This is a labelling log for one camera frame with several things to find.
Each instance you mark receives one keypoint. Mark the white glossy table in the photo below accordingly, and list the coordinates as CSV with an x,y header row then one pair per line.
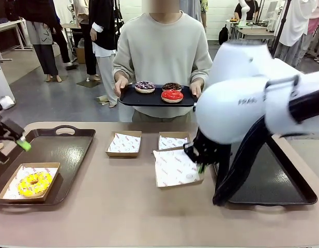
x,y
288,65

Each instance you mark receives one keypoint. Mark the person's left forearm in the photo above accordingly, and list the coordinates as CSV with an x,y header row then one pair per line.
x,y
201,72

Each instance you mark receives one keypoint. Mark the pink garment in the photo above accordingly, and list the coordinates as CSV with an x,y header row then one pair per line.
x,y
315,24

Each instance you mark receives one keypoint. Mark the mannequin with black trousers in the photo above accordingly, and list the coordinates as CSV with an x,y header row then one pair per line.
x,y
89,56

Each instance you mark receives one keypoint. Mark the person in black shirt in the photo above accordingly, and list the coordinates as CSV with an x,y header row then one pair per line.
x,y
238,10

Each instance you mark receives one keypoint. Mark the person in beige sweater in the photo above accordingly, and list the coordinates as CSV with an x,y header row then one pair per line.
x,y
161,51

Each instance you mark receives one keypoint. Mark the person's right hand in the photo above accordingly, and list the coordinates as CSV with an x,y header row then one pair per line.
x,y
120,84

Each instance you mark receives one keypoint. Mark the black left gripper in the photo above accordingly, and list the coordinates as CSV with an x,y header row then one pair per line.
x,y
4,129

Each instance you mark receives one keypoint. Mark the black serving tray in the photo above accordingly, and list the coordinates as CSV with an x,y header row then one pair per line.
x,y
149,99

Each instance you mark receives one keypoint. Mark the chocolate sprinkled donut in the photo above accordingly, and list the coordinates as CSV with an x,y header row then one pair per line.
x,y
172,86

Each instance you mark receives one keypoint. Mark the white cabinet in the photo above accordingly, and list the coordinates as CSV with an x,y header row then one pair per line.
x,y
1,77

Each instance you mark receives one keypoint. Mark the brown paper food box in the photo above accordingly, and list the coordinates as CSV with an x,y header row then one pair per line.
x,y
52,180
108,154
180,186
174,133

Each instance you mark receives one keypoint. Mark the white printed liner paper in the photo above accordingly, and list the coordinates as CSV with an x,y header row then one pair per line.
x,y
54,171
124,143
172,143
172,168

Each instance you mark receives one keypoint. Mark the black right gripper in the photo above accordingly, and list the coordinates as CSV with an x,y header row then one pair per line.
x,y
208,152

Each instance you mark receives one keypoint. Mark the person's right forearm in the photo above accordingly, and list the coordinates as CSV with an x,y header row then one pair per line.
x,y
123,69

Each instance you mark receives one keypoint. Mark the black plastic tray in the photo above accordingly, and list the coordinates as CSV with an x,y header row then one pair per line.
x,y
278,175

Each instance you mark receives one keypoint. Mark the mannequin with grey skirt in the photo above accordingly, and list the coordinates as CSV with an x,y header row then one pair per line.
x,y
43,38

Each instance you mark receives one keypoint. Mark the white side table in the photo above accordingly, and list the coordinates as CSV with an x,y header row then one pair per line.
x,y
6,25

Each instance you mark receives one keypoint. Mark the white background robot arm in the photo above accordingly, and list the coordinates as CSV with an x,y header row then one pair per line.
x,y
244,13

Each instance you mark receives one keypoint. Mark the yellow glazed donut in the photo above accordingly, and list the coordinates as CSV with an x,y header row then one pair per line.
x,y
33,184

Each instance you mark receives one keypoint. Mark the black stand pole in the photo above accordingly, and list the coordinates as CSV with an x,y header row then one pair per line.
x,y
280,28

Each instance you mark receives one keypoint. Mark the purple sprinkled donut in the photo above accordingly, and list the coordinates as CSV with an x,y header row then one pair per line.
x,y
145,87

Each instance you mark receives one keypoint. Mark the person's left hand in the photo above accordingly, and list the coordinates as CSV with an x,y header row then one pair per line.
x,y
196,87

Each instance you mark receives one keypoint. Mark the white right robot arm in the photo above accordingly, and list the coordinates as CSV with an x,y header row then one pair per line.
x,y
234,103

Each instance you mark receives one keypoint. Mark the black backpack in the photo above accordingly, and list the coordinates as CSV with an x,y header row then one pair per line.
x,y
224,34

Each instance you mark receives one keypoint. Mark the grey background workbench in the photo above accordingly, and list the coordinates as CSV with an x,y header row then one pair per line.
x,y
255,30

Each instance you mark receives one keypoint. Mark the dark mannequin base plate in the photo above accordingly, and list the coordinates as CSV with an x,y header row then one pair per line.
x,y
88,83

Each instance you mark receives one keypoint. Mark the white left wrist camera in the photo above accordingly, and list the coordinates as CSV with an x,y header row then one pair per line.
x,y
5,102

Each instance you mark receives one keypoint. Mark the mannequin with black vest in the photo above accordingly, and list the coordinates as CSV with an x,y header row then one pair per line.
x,y
105,38

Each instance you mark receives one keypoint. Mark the red glazed donut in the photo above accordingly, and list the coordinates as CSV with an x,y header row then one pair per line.
x,y
172,96

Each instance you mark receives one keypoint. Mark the cardboard box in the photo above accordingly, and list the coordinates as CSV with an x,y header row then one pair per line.
x,y
81,55

